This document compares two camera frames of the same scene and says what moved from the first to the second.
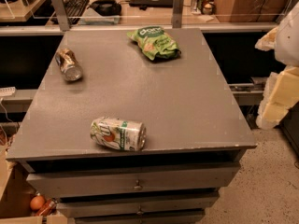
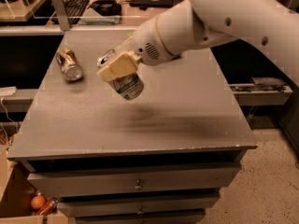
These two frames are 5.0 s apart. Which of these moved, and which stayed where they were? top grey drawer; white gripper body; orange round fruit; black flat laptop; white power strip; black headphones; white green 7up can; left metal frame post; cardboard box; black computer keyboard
Moved: white green 7up can; white gripper body
Stayed: cardboard box; black headphones; left metal frame post; black flat laptop; orange round fruit; top grey drawer; black computer keyboard; white power strip
